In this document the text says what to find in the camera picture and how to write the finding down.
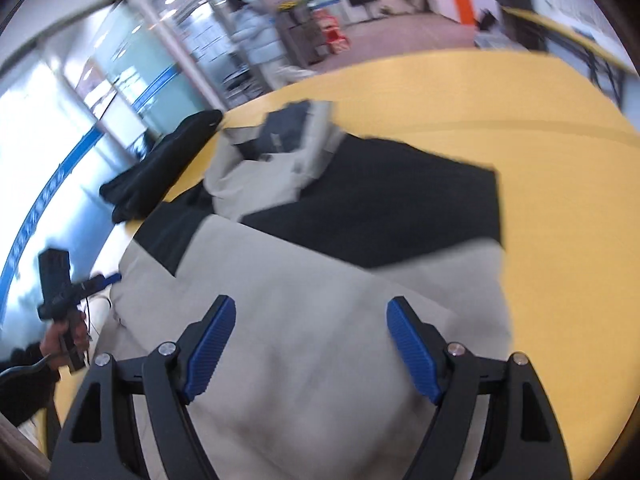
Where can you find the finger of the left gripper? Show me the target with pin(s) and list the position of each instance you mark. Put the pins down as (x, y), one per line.
(101, 281)

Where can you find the beige and black jacket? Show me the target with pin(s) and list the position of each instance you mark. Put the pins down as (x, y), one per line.
(312, 231)

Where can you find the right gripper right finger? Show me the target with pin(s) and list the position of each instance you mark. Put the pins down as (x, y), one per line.
(521, 437)

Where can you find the black folded garment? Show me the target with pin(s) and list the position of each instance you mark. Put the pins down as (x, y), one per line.
(136, 192)

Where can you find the person in white coat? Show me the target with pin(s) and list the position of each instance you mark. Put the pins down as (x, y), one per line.
(255, 33)

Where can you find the wooden side table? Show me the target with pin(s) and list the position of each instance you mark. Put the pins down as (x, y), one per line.
(596, 57)

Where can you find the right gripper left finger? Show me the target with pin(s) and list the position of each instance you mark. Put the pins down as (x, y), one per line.
(99, 438)

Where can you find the red display rack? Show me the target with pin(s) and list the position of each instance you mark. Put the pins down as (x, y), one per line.
(332, 33)

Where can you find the person's left hand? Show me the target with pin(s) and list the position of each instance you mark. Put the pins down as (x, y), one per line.
(66, 342)

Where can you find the black left sleeve forearm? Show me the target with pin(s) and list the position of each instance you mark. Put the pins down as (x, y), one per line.
(22, 397)

